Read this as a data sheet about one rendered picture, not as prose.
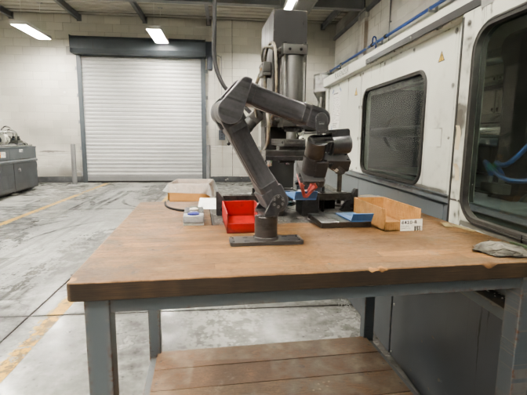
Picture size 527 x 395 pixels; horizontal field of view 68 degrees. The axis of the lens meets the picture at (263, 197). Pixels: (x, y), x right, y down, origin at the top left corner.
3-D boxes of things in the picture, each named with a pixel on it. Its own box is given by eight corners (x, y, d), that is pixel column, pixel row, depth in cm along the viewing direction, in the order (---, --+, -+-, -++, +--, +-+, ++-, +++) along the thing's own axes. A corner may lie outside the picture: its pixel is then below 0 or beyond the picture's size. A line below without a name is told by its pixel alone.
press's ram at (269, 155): (265, 168, 138) (266, 82, 134) (255, 164, 164) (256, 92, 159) (314, 168, 141) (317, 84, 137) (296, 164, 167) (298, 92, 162)
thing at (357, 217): (353, 222, 123) (353, 213, 122) (335, 213, 138) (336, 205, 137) (373, 222, 124) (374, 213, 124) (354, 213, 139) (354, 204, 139)
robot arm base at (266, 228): (228, 211, 108) (230, 217, 101) (298, 210, 111) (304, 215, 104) (228, 240, 109) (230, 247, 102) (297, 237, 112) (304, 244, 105)
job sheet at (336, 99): (329, 132, 316) (331, 89, 311) (331, 132, 316) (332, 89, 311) (338, 131, 291) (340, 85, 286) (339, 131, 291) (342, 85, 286)
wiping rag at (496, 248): (459, 249, 105) (495, 259, 92) (459, 239, 105) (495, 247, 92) (503, 248, 107) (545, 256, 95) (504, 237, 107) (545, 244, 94)
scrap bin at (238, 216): (227, 233, 116) (227, 214, 115) (222, 216, 140) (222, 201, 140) (266, 232, 118) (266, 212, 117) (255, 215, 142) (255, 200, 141)
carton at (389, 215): (383, 233, 120) (385, 209, 119) (353, 218, 145) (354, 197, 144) (422, 233, 122) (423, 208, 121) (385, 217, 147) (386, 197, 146)
